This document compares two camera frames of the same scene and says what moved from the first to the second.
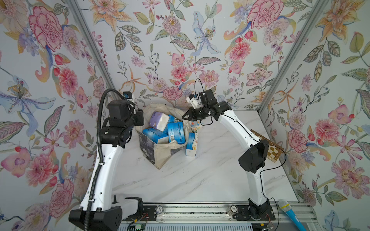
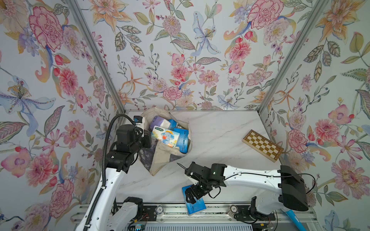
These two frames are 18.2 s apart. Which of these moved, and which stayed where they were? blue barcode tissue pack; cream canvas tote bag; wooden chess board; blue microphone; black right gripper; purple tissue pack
Moved: cream canvas tote bag; black right gripper; purple tissue pack; blue barcode tissue pack
Stayed: blue microphone; wooden chess board
